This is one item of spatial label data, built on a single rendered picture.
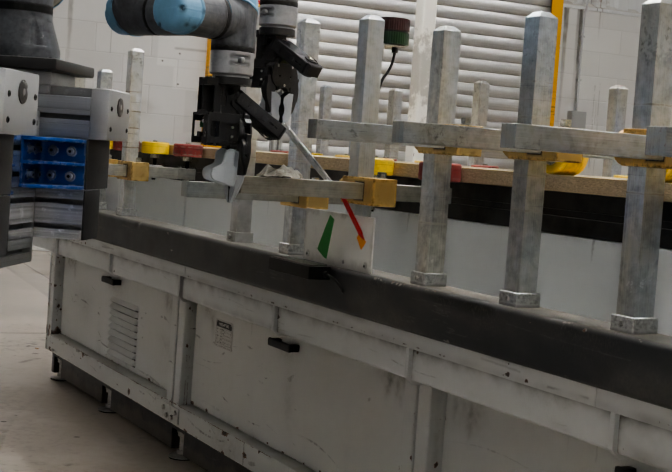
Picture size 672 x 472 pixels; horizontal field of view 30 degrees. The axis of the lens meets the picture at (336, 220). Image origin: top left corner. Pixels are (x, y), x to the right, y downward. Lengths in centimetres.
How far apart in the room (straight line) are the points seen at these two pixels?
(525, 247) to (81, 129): 83
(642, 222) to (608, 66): 1042
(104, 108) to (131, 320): 189
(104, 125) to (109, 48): 784
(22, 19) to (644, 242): 118
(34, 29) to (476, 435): 111
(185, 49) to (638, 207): 869
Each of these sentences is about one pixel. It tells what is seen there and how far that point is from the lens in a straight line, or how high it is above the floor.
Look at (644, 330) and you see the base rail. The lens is 171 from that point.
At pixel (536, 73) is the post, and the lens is 189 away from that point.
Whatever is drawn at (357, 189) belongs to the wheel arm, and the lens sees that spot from 226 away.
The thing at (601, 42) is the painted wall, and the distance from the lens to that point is 1206.
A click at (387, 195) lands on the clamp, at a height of 84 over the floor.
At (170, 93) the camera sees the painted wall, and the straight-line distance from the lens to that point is 1020.
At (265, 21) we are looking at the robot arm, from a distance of 245.
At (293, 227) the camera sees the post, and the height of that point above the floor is 76.
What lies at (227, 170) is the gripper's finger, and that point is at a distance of 213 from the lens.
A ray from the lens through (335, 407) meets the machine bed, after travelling 288.
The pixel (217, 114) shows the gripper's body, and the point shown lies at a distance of 211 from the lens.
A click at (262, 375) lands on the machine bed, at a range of 321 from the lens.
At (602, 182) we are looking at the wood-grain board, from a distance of 207.
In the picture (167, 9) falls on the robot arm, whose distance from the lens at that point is 205.
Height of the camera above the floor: 91
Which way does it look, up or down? 3 degrees down
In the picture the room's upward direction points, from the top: 4 degrees clockwise
